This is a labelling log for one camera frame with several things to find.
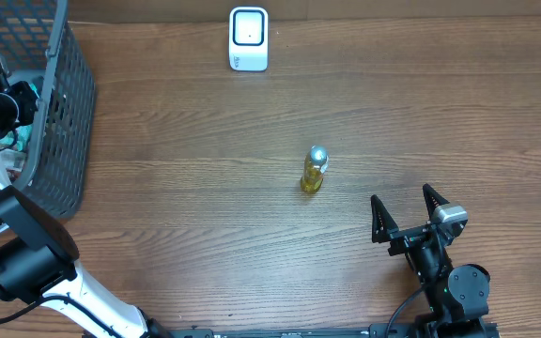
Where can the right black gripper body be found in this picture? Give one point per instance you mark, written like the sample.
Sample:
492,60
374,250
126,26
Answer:
405,238

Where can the teal snack packet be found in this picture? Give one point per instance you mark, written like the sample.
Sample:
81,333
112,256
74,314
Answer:
17,140

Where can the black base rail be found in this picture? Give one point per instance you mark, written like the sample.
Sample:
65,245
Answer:
280,333

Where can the yellow dish soap bottle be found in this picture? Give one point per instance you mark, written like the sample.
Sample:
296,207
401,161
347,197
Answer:
314,167

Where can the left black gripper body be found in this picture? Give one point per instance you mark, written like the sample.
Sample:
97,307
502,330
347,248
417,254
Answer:
22,105

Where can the grey plastic mesh basket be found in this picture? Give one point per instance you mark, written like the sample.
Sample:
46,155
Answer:
37,44

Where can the white barcode scanner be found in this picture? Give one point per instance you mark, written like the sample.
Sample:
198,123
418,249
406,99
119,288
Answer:
248,39

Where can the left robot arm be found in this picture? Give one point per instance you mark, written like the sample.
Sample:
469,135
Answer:
39,261

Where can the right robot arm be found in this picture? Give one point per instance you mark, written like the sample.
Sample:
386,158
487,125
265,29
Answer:
451,301

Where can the brown white snack wrapper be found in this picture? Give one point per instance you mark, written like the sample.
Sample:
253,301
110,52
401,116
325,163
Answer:
14,162

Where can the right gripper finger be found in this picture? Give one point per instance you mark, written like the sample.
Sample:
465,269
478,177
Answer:
383,225
433,200

